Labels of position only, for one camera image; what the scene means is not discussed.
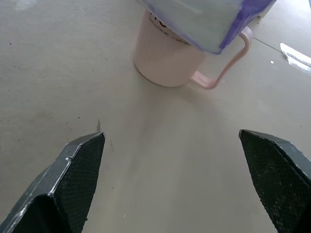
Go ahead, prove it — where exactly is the light blue purple pouch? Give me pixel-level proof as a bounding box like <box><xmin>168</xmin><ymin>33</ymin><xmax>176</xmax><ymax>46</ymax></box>
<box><xmin>136</xmin><ymin>0</ymin><xmax>277</xmax><ymax>55</ymax></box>

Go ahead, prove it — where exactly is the pink plastic mug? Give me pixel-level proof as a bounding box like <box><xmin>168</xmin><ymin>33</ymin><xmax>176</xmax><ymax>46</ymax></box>
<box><xmin>133</xmin><ymin>9</ymin><xmax>254</xmax><ymax>90</ymax></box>

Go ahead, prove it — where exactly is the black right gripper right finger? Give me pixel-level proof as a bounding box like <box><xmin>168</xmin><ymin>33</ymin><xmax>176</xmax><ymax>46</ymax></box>
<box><xmin>238</xmin><ymin>129</ymin><xmax>311</xmax><ymax>233</ymax></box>

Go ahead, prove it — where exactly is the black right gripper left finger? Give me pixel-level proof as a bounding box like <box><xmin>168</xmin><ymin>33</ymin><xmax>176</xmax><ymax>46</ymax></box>
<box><xmin>0</xmin><ymin>131</ymin><xmax>105</xmax><ymax>233</ymax></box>

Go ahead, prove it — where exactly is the white tape strip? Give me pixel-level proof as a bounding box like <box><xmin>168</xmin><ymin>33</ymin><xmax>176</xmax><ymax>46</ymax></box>
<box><xmin>279</xmin><ymin>42</ymin><xmax>311</xmax><ymax>74</ymax></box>

